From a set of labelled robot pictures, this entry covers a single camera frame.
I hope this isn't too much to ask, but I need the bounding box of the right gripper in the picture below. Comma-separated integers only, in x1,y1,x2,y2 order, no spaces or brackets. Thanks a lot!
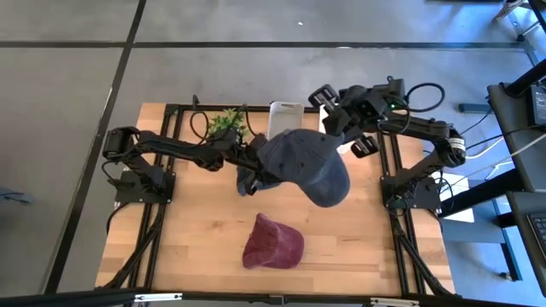
307,84,389,159

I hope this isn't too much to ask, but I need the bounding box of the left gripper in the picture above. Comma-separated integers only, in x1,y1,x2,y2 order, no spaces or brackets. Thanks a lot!
245,134,281,195

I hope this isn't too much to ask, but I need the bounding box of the navy blue baseball cap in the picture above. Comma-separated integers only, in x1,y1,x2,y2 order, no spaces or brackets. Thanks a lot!
236,129,351,209

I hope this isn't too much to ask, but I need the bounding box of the green artificial plant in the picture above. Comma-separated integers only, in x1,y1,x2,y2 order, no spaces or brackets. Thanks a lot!
207,107,251,140

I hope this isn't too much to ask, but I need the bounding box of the white plastic basket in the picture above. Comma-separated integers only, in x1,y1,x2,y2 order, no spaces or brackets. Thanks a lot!
267,101,305,141

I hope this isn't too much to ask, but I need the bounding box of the maroon baseball cap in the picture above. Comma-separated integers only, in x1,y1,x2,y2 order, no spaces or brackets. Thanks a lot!
241,212,305,270

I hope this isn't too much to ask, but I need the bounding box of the white floor box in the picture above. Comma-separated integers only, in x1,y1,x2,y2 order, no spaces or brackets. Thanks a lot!
430,172,475,223

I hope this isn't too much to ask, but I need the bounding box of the black desk leg bar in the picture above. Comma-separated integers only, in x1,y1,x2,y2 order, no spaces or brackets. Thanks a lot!
439,168,526,218

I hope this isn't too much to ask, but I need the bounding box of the black side desk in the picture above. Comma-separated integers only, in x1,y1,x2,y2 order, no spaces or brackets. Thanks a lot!
487,57,546,299

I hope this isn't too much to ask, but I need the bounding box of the black power adapter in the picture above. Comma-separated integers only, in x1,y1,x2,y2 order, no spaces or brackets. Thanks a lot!
530,84,546,127

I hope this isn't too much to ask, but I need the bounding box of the black front crossbar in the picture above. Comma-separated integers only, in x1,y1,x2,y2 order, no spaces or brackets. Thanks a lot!
0,288,546,307

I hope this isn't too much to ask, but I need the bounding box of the black keyboard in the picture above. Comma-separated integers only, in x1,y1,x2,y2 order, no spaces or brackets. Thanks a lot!
527,211,546,257

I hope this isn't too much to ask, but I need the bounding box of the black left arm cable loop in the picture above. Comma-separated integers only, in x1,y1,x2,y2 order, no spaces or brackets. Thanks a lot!
189,94,211,145

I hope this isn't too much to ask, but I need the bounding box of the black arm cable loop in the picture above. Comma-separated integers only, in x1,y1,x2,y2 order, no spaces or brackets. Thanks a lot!
403,82,446,114
189,94,211,145

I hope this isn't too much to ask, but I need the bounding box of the black aluminium table frame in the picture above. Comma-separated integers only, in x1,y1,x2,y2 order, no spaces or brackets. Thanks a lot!
96,101,456,299

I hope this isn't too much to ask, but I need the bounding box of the black right arm cable loop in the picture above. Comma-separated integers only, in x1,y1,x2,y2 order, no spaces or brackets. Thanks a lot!
403,82,446,114

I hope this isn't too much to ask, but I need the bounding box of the white cable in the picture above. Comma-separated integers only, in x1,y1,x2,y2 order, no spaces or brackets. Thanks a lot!
463,131,546,161

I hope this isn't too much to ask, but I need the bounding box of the silver metal bracket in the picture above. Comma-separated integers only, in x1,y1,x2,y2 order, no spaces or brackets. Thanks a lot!
134,293,183,304
369,297,421,307

